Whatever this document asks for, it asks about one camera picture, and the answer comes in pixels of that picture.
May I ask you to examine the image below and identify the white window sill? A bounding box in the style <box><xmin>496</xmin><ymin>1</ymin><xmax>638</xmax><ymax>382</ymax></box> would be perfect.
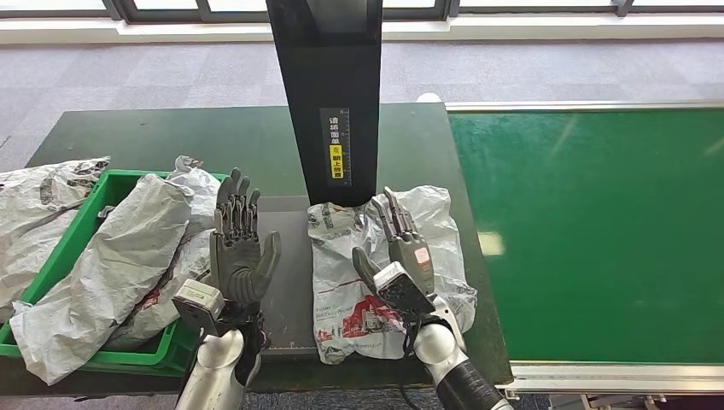
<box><xmin>0</xmin><ymin>14</ymin><xmax>724</xmax><ymax>45</ymax></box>

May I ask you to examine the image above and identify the white black-print parcel bag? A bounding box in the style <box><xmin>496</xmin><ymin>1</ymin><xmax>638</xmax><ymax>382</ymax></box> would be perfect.
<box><xmin>0</xmin><ymin>157</ymin><xmax>111</xmax><ymax>309</ymax></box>

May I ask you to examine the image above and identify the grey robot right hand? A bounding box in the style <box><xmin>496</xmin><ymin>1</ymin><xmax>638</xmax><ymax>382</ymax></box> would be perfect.
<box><xmin>351</xmin><ymin>186</ymin><xmax>436</xmax><ymax>309</ymax></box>

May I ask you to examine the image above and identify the green plastic crate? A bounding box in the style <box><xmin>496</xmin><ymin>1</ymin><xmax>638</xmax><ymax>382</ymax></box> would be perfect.
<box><xmin>0</xmin><ymin>169</ymin><xmax>227</xmax><ymax>378</ymax></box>

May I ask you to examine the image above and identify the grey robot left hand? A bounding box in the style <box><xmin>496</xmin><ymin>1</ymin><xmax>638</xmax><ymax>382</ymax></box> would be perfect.
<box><xmin>209</xmin><ymin>167</ymin><xmax>283</xmax><ymax>309</ymax></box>

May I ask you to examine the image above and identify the green conveyor belt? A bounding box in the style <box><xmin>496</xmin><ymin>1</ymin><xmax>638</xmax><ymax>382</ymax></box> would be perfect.
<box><xmin>445</xmin><ymin>100</ymin><xmax>724</xmax><ymax>397</ymax></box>

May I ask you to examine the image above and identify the black inbound scanner machine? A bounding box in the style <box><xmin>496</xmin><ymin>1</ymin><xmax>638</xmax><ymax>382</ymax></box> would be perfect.
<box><xmin>251</xmin><ymin>0</ymin><xmax>386</xmax><ymax>363</ymax></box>

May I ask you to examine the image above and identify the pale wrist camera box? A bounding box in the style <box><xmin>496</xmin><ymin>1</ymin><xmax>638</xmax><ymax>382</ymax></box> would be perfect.
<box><xmin>171</xmin><ymin>278</ymin><xmax>227</xmax><ymax>337</ymax></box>
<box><xmin>373</xmin><ymin>261</ymin><xmax>436</xmax><ymax>321</ymax></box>

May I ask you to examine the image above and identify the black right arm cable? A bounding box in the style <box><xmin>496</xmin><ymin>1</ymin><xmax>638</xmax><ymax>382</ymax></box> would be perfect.
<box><xmin>395</xmin><ymin>319</ymin><xmax>423</xmax><ymax>410</ymax></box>

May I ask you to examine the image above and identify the plain grey parcel bag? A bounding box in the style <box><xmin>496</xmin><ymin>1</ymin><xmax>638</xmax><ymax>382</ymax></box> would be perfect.
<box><xmin>9</xmin><ymin>172</ymin><xmax>196</xmax><ymax>387</ymax></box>

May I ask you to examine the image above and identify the white parcel red building print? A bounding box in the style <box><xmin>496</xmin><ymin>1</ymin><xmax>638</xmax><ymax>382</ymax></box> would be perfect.
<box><xmin>307</xmin><ymin>184</ymin><xmax>479</xmax><ymax>366</ymax></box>

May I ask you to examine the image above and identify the black yellow instruction label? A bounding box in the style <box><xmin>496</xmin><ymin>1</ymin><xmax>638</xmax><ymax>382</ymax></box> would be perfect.
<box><xmin>319</xmin><ymin>107</ymin><xmax>353</xmax><ymax>188</ymax></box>

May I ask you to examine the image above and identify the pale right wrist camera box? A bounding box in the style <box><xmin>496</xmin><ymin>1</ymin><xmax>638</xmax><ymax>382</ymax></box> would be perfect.
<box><xmin>373</xmin><ymin>261</ymin><xmax>436</xmax><ymax>321</ymax></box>

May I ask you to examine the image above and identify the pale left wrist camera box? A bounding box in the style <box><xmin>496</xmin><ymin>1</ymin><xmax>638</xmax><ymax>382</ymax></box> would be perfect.
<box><xmin>171</xmin><ymin>278</ymin><xmax>227</xmax><ymax>337</ymax></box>

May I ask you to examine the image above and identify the white parcel black red print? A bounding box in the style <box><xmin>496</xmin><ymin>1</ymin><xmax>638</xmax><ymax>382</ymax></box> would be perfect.
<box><xmin>102</xmin><ymin>155</ymin><xmax>227</xmax><ymax>352</ymax></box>

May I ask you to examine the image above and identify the dark window frame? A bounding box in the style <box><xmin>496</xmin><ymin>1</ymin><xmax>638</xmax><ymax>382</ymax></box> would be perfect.
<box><xmin>0</xmin><ymin>0</ymin><xmax>724</xmax><ymax>24</ymax></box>

